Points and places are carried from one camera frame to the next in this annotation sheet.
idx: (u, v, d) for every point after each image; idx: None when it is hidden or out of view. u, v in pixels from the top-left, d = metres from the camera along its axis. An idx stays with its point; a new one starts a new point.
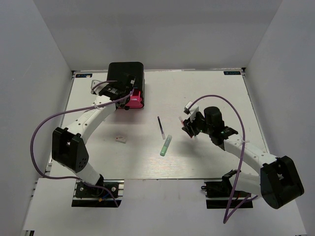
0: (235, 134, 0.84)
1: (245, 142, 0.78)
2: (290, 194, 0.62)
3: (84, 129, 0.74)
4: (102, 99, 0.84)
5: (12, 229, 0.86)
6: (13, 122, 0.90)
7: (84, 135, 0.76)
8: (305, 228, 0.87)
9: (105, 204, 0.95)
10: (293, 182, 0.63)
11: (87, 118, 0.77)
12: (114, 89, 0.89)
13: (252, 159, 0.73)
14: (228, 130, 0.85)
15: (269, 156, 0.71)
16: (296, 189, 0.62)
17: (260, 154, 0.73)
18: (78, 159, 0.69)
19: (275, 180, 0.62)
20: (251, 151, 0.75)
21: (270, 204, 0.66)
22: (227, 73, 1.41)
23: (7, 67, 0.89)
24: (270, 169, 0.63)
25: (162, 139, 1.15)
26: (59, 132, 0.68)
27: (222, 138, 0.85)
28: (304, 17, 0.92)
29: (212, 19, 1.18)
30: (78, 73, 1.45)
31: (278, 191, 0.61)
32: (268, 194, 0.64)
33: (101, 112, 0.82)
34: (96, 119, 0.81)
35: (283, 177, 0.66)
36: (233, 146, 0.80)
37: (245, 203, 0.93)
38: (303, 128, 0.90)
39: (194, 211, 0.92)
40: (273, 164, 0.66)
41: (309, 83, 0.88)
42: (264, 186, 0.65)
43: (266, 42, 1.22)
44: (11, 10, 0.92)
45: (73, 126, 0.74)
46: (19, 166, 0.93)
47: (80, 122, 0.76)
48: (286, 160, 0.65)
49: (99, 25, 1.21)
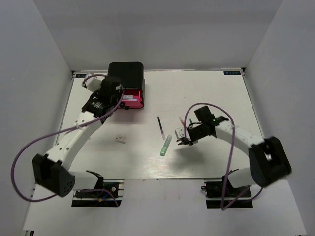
0: (226, 121, 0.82)
1: (235, 128, 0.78)
2: (278, 172, 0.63)
3: (65, 155, 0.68)
4: (85, 117, 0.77)
5: (12, 229, 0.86)
6: (13, 123, 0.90)
7: (69, 158, 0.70)
8: (305, 228, 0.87)
9: (105, 204, 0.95)
10: (281, 161, 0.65)
11: (69, 141, 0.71)
12: (99, 103, 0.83)
13: (241, 141, 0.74)
14: (219, 117, 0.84)
15: (258, 138, 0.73)
16: (284, 168, 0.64)
17: (248, 136, 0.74)
18: (62, 186, 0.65)
19: (262, 160, 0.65)
20: (240, 134, 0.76)
21: (261, 187, 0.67)
22: (227, 73, 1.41)
23: (7, 67, 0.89)
24: (258, 149, 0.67)
25: (162, 139, 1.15)
26: (40, 160, 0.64)
27: (212, 125, 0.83)
28: (304, 17, 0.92)
29: (211, 19, 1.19)
30: (78, 73, 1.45)
31: (267, 169, 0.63)
32: (258, 174, 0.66)
33: (84, 132, 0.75)
34: (79, 140, 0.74)
35: (272, 159, 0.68)
36: (223, 132, 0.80)
37: (244, 204, 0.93)
38: (303, 128, 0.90)
39: (194, 212, 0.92)
40: (262, 144, 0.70)
41: (309, 83, 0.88)
42: (253, 167, 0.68)
43: (265, 42, 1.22)
44: (11, 10, 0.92)
45: (53, 152, 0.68)
46: (20, 166, 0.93)
47: (61, 146, 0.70)
48: (274, 139, 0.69)
49: (99, 25, 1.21)
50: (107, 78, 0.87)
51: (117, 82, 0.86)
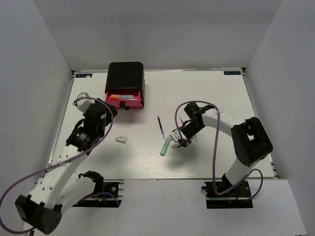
0: (211, 108, 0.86)
1: (219, 112, 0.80)
2: (261, 151, 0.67)
3: (48, 196, 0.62)
4: (69, 150, 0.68)
5: (12, 229, 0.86)
6: (12, 123, 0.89)
7: (54, 197, 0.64)
8: (305, 228, 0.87)
9: (105, 204, 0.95)
10: (262, 139, 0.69)
11: (52, 181, 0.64)
12: (84, 132, 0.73)
13: (225, 125, 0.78)
14: (205, 106, 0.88)
15: (240, 120, 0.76)
16: (265, 146, 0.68)
17: (231, 119, 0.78)
18: (47, 224, 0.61)
19: (244, 139, 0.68)
20: (225, 117, 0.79)
21: (244, 163, 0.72)
22: (227, 73, 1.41)
23: (7, 67, 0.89)
24: (240, 129, 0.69)
25: (162, 139, 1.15)
26: (22, 201, 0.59)
27: (200, 113, 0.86)
28: (305, 17, 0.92)
29: (211, 19, 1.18)
30: (78, 73, 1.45)
31: (249, 148, 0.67)
32: (241, 152, 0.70)
33: (68, 169, 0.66)
34: (65, 177, 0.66)
35: (254, 137, 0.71)
36: (209, 118, 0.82)
37: (244, 204, 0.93)
38: (303, 128, 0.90)
39: (194, 212, 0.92)
40: (244, 124, 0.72)
41: (309, 83, 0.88)
42: (236, 146, 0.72)
43: (266, 42, 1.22)
44: (10, 10, 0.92)
45: (36, 191, 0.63)
46: (19, 166, 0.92)
47: (44, 186, 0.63)
48: (254, 120, 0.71)
49: (98, 25, 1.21)
50: (92, 104, 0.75)
51: (103, 110, 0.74)
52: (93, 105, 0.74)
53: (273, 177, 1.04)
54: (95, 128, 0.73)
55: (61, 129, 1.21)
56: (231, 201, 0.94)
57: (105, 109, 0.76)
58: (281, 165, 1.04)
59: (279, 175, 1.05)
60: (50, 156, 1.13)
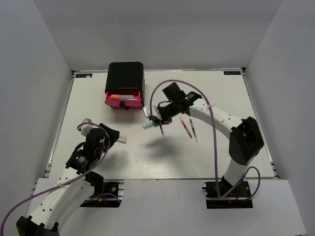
0: (199, 99, 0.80)
1: (211, 107, 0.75)
2: (254, 150, 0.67)
3: (47, 217, 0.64)
4: (68, 173, 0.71)
5: (12, 229, 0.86)
6: (12, 122, 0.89)
7: (53, 219, 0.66)
8: (305, 228, 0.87)
9: (105, 204, 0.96)
10: (256, 138, 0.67)
11: (52, 202, 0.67)
12: (83, 156, 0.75)
13: (220, 124, 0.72)
14: (192, 95, 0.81)
15: (236, 118, 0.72)
16: (258, 145, 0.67)
17: (227, 118, 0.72)
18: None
19: (242, 141, 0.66)
20: (218, 115, 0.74)
21: (238, 162, 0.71)
22: (227, 73, 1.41)
23: (8, 68, 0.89)
24: (238, 132, 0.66)
25: (161, 139, 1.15)
26: (22, 223, 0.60)
27: (187, 103, 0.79)
28: (304, 16, 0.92)
29: (211, 19, 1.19)
30: (78, 73, 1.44)
31: (246, 150, 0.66)
32: (235, 152, 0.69)
33: (68, 191, 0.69)
34: (64, 199, 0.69)
35: (247, 136, 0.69)
36: (199, 112, 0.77)
37: (244, 204, 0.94)
38: (302, 128, 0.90)
39: (194, 211, 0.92)
40: (240, 125, 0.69)
41: (308, 83, 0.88)
42: (232, 147, 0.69)
43: (265, 42, 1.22)
44: (11, 11, 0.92)
45: (36, 213, 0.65)
46: (20, 166, 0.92)
47: (44, 207, 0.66)
48: (251, 120, 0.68)
49: (98, 25, 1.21)
50: (91, 129, 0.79)
51: (102, 134, 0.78)
52: (94, 130, 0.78)
53: (273, 177, 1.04)
54: (94, 151, 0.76)
55: (61, 129, 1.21)
56: (231, 201, 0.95)
57: (104, 133, 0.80)
58: (281, 165, 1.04)
59: (279, 175, 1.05)
60: (50, 156, 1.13)
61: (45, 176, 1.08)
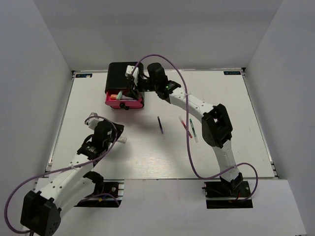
0: (178, 88, 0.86)
1: (188, 96, 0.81)
2: (222, 133, 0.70)
3: (57, 193, 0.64)
4: (80, 158, 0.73)
5: (12, 229, 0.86)
6: (12, 122, 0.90)
7: (60, 198, 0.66)
8: (305, 229, 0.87)
9: (105, 204, 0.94)
10: (225, 124, 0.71)
11: (63, 180, 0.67)
12: (92, 146, 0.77)
13: (195, 110, 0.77)
14: (173, 84, 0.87)
15: (208, 105, 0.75)
16: (227, 129, 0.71)
17: (200, 104, 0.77)
18: (49, 224, 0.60)
19: (212, 125, 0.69)
20: (193, 102, 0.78)
21: (210, 144, 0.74)
22: (227, 73, 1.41)
23: (8, 68, 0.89)
24: (209, 117, 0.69)
25: (161, 139, 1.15)
26: (32, 195, 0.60)
27: (167, 92, 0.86)
28: (304, 16, 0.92)
29: (211, 19, 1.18)
30: (78, 73, 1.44)
31: (216, 134, 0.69)
32: (207, 136, 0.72)
33: (77, 173, 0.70)
34: (73, 182, 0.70)
35: (218, 121, 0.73)
36: (178, 100, 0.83)
37: (244, 204, 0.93)
38: (302, 128, 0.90)
39: (194, 211, 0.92)
40: (211, 111, 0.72)
41: (308, 82, 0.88)
42: (204, 130, 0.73)
43: (266, 41, 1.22)
44: (11, 10, 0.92)
45: (45, 190, 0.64)
46: (20, 166, 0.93)
47: (54, 184, 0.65)
48: (221, 107, 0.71)
49: (98, 25, 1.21)
50: (100, 121, 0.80)
51: (110, 127, 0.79)
52: (102, 122, 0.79)
53: (273, 177, 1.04)
54: (102, 143, 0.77)
55: (61, 129, 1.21)
56: (231, 201, 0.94)
57: (111, 126, 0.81)
58: (281, 164, 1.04)
59: (279, 175, 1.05)
60: (50, 156, 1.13)
61: (45, 176, 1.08)
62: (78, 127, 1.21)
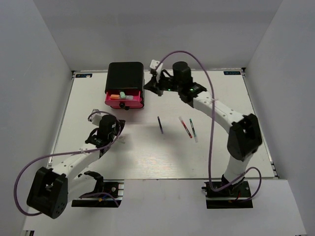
0: (204, 91, 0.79)
1: (214, 101, 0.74)
2: (251, 146, 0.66)
3: (68, 170, 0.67)
4: (88, 145, 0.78)
5: (12, 229, 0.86)
6: (12, 122, 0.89)
7: (70, 177, 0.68)
8: (305, 229, 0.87)
9: (105, 204, 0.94)
10: (255, 135, 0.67)
11: (74, 161, 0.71)
12: (98, 137, 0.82)
13: (222, 118, 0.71)
14: (198, 87, 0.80)
15: (237, 114, 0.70)
16: (256, 141, 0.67)
17: (228, 112, 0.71)
18: (57, 203, 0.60)
19: (241, 136, 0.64)
20: (221, 109, 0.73)
21: (235, 157, 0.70)
22: (227, 73, 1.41)
23: (8, 67, 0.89)
24: (238, 127, 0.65)
25: (162, 139, 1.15)
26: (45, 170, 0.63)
27: (191, 95, 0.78)
28: (304, 16, 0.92)
29: (212, 19, 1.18)
30: (78, 73, 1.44)
31: (244, 147, 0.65)
32: (234, 147, 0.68)
33: (86, 158, 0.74)
34: (81, 165, 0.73)
35: (246, 132, 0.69)
36: (203, 105, 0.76)
37: (244, 203, 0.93)
38: (302, 128, 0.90)
39: (194, 211, 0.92)
40: (240, 121, 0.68)
41: (307, 82, 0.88)
42: (230, 141, 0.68)
43: (266, 41, 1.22)
44: (11, 10, 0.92)
45: (56, 167, 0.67)
46: (20, 166, 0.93)
47: (66, 163, 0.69)
48: (252, 117, 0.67)
49: (98, 25, 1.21)
50: (105, 115, 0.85)
51: (113, 120, 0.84)
52: (106, 116, 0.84)
53: (273, 177, 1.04)
54: (107, 135, 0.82)
55: (61, 129, 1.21)
56: (231, 201, 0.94)
57: (115, 120, 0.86)
58: (281, 165, 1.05)
59: (279, 175, 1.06)
60: (50, 157, 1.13)
61: None
62: (78, 127, 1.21)
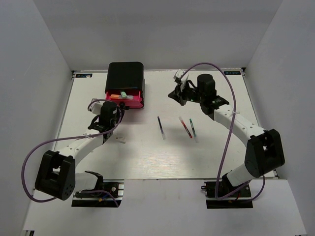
0: (226, 104, 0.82)
1: (235, 114, 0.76)
2: (271, 165, 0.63)
3: (74, 153, 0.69)
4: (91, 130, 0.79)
5: (11, 229, 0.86)
6: (12, 122, 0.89)
7: (77, 159, 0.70)
8: (305, 229, 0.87)
9: (105, 204, 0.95)
10: (277, 154, 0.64)
11: (79, 144, 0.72)
12: (100, 124, 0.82)
13: (241, 131, 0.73)
14: (220, 100, 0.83)
15: (258, 129, 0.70)
16: (278, 160, 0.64)
17: (249, 126, 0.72)
18: (66, 184, 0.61)
19: (261, 153, 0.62)
20: (240, 123, 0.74)
21: (252, 174, 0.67)
22: (227, 73, 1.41)
23: (8, 67, 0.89)
24: (258, 143, 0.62)
25: (162, 139, 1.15)
26: (52, 153, 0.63)
27: (212, 107, 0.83)
28: (304, 16, 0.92)
29: (212, 19, 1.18)
30: (78, 73, 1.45)
31: (262, 163, 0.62)
32: (251, 163, 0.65)
33: (91, 141, 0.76)
34: (87, 149, 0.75)
35: (267, 149, 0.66)
36: (223, 117, 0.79)
37: (244, 203, 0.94)
38: (302, 128, 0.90)
39: (194, 211, 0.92)
40: (261, 136, 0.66)
41: (307, 82, 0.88)
42: (248, 156, 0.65)
43: (265, 41, 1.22)
44: (11, 10, 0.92)
45: (63, 150, 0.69)
46: (20, 165, 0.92)
47: (71, 146, 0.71)
48: (274, 132, 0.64)
49: (98, 25, 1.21)
50: (106, 102, 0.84)
51: (114, 105, 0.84)
52: (106, 103, 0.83)
53: (273, 177, 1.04)
54: (109, 121, 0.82)
55: (61, 129, 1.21)
56: (231, 201, 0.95)
57: (116, 105, 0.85)
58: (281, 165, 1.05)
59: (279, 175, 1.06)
60: None
61: None
62: (78, 127, 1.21)
